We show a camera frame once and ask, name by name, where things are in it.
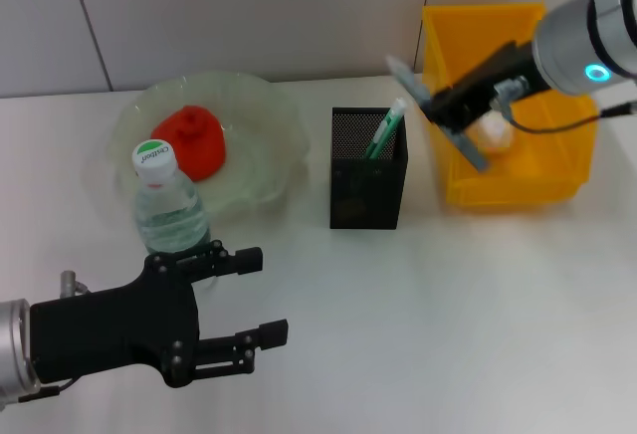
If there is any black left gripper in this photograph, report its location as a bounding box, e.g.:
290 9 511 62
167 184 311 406
28 253 201 389

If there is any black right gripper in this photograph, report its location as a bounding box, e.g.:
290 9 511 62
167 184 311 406
426 40 554 133

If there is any grey marker pen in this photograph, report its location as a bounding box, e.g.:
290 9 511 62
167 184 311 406
385 54 493 173

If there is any white paper ball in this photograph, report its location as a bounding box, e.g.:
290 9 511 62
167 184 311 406
470 111 514 155

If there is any mint green utility knife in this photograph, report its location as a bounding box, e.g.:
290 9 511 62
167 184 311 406
360 99 409 160

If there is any clear bottle green label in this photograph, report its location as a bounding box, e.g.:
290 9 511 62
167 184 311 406
130 138 219 289

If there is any red-orange toy orange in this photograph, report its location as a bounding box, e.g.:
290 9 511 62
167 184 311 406
150 105 228 184

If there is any translucent green fruit plate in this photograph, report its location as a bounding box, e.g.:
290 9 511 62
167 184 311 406
106 70 314 221

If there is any black mesh pen holder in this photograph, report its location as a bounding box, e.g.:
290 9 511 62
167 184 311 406
328 106 409 230

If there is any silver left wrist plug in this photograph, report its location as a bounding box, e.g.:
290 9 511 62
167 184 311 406
59 270 90 300

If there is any silver wrist plug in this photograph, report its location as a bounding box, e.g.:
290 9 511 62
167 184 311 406
59 270 90 300
492 77 530 106

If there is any silver right wrist plug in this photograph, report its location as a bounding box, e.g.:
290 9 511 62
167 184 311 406
492 77 530 106

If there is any yellow plastic bin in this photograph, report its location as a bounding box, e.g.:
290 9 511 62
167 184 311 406
421 2 599 209

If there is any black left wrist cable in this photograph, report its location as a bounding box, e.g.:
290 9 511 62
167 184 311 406
17 378 76 404

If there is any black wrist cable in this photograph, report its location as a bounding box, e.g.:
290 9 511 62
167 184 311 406
17 378 76 404
500 100 637 133

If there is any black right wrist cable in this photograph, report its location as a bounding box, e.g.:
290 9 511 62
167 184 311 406
500 100 637 133

